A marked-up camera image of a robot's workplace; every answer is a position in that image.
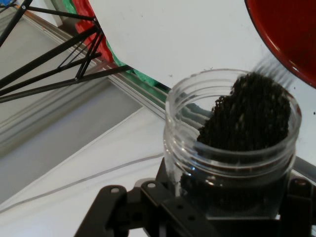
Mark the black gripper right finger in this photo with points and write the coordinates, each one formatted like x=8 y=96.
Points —
x=300 y=209

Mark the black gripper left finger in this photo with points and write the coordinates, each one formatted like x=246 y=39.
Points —
x=148 y=205

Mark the clear plastic jar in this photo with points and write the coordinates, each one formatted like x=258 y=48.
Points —
x=172 y=138

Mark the black seeds heap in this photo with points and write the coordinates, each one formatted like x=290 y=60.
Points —
x=254 y=116

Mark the red bowl with black rim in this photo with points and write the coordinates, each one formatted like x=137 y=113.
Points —
x=291 y=32

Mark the black tripod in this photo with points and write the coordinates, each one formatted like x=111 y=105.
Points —
x=37 y=64

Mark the red foam building block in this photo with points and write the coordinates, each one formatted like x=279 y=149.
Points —
x=84 y=27

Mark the aluminium profile rail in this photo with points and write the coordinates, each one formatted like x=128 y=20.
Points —
x=153 y=101

